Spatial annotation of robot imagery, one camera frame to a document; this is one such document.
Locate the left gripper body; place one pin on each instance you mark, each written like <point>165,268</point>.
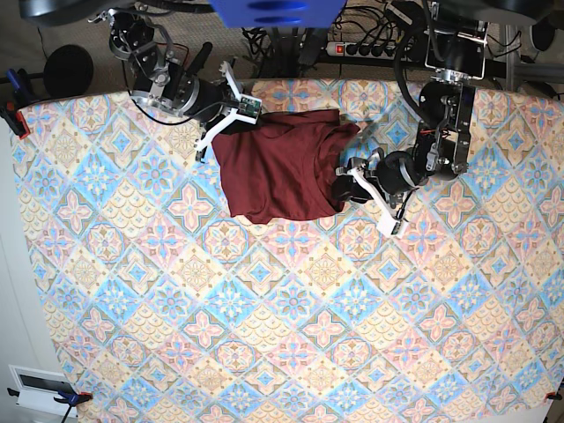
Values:
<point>390,179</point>

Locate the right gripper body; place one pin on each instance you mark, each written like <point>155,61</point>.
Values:
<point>217,109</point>

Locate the dark red t-shirt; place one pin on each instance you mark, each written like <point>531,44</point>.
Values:
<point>284,167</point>

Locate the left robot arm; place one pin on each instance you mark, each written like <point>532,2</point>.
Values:
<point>456,35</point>

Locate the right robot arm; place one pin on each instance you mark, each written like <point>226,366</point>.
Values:
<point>162,81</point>

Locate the white power strip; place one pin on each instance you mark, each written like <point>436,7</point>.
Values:
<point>355,50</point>

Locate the black round stool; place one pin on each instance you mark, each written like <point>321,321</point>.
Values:
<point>68,72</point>

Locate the blue orange clamp upper left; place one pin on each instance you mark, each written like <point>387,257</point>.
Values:
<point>22,97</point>

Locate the blue orange clamp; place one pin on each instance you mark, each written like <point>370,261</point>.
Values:
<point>22,97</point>
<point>61,397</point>

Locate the patterned tablecloth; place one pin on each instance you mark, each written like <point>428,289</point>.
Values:
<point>168,309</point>

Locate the orange clamp lower right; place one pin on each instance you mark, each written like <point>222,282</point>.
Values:
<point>555,396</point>

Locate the blue orange clamp lower left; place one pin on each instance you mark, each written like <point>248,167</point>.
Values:
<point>61,397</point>

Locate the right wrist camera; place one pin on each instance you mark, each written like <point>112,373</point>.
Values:
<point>249,108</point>

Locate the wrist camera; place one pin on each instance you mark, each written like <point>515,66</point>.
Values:
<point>390,227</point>
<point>249,108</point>

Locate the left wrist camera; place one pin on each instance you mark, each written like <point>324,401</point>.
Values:
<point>390,227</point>

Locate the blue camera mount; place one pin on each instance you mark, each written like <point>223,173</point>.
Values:
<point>277,13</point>

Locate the white wall vent box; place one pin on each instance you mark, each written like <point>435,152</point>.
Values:
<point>37,390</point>

